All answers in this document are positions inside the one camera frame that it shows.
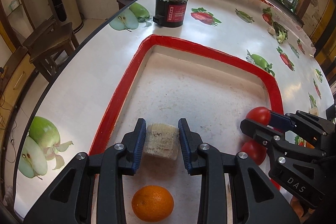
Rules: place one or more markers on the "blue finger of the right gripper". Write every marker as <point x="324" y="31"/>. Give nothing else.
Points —
<point x="258" y="132"/>
<point x="281" y="123"/>

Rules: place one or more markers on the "green bottle on sill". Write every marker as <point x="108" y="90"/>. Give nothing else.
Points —
<point x="295" y="8"/>

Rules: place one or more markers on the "person's right hand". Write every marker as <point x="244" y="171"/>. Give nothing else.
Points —
<point x="300" y="211"/>

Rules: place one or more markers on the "red rimmed white tray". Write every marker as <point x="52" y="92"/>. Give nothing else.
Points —
<point x="170" y="78"/>

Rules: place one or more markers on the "wooden wall shelf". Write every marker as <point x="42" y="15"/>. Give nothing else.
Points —
<point x="19" y="19"/>

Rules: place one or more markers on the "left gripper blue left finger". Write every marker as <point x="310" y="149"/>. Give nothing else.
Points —
<point x="133" y="142"/>

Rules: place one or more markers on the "cork block front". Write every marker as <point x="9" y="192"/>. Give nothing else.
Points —
<point x="162" y="141"/>

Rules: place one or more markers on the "fruit print tablecloth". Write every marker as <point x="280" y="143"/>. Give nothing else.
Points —
<point x="74" y="104"/>

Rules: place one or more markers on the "wooden stool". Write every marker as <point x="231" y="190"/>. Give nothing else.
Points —
<point x="46" y="43"/>

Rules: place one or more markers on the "tiny cork piece far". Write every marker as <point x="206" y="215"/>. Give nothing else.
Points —
<point x="271" y="31"/>

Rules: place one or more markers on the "black motor with cork wheel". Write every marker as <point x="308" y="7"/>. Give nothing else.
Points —
<point x="169" y="13"/>

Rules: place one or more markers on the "red tomato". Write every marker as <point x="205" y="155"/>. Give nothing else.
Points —
<point x="260" y="115"/>
<point x="255" y="151"/>

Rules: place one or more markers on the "orange fruit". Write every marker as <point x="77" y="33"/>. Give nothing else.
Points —
<point x="308" y="145"/>
<point x="152" y="203"/>

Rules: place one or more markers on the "orange fruit front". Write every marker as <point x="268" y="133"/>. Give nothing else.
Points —
<point x="152" y="203"/>

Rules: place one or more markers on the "green leafy vegetable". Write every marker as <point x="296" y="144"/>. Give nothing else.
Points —
<point x="281" y="32"/>

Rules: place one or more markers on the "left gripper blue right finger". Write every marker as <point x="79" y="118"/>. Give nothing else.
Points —
<point x="190" y="141"/>

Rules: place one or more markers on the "cork cylinder with hole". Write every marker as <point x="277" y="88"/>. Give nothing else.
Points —
<point x="314" y="111"/>

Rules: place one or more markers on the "wooden low cabinet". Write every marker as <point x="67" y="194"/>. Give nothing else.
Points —
<point x="17" y="71"/>

